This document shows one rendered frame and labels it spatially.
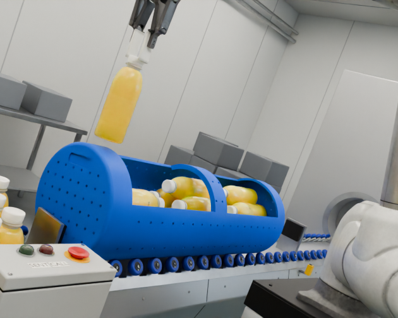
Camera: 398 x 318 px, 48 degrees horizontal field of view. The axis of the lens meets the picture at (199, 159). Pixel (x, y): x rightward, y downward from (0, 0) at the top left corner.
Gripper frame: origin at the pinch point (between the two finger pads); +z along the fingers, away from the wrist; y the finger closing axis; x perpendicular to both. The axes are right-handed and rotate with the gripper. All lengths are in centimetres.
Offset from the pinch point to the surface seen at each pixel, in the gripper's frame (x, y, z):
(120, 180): 2.0, -10.2, 30.8
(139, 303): -18, -12, 62
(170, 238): -19.2, -13.2, 43.1
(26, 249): 33, -27, 40
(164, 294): -28, -11, 61
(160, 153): -369, 314, 62
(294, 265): -114, -10, 56
